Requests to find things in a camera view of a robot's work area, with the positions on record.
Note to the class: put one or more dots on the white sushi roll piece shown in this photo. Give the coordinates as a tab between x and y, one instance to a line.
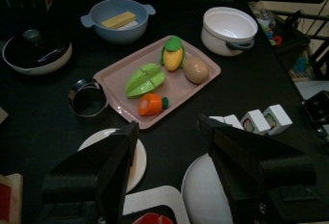
256	119
278	115
216	118
232	120

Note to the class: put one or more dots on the colourful toy pile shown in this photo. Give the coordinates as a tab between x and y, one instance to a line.
275	38

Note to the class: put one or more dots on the toy corn cob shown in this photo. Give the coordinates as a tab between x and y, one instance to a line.
172	58

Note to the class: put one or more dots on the red toy food piece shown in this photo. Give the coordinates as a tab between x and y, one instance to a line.
151	219

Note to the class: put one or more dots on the small metal cup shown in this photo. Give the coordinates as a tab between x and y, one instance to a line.
87	101

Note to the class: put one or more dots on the black pan with lid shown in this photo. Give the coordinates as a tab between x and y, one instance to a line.
36	53

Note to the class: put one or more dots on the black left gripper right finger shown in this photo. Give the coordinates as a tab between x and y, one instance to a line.
264	176

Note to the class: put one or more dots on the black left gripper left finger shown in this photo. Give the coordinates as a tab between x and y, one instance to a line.
85	183

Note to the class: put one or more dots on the yellow toy butter block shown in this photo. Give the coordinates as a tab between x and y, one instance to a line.
117	20

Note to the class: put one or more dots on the green cut toy vegetable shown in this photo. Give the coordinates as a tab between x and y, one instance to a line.
143	82

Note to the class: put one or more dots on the orange toy carrot piece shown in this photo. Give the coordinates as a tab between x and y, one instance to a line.
149	105

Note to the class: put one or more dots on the round silver lidded pot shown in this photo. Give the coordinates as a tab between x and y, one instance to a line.
200	192

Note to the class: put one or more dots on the white-rimmed black tray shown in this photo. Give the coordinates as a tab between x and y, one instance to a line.
149	198

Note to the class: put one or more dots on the pink tray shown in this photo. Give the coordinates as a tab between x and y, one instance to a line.
179	90

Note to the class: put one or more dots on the white round plate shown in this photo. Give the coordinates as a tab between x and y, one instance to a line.
226	26

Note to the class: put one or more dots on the small white plate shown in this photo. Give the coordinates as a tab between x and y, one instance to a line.
140	162

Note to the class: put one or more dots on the beige toy egg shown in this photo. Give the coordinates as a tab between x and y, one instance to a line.
195	70

